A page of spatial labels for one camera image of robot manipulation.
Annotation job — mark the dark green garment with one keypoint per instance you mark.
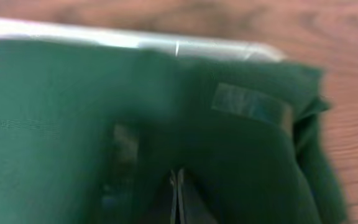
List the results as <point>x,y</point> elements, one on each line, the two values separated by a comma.
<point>88,133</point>

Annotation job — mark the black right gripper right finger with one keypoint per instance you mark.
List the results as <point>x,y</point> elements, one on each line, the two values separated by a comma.
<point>192,209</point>

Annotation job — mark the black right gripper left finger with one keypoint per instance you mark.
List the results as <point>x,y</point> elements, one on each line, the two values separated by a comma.
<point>163,208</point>

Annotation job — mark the clear plastic storage bin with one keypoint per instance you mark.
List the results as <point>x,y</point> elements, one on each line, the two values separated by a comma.
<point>178,45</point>

